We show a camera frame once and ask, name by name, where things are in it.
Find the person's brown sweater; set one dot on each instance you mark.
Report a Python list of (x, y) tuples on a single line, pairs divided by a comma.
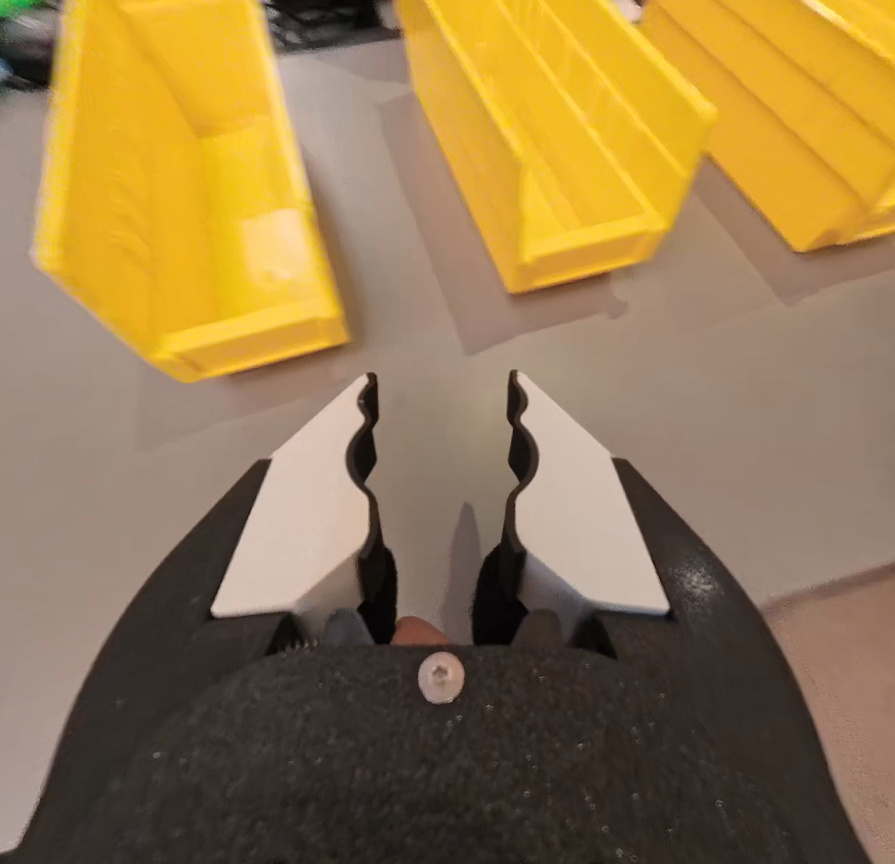
[(419, 632)]

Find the grey desk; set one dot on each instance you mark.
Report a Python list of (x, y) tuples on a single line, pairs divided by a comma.
[(699, 423)]

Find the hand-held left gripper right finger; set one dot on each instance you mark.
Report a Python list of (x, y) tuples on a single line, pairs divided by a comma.
[(587, 528)]

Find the person's beige trousers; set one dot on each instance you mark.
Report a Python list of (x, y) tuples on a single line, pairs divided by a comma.
[(839, 668)]

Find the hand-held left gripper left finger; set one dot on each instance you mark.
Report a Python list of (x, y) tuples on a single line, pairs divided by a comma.
[(300, 528)]

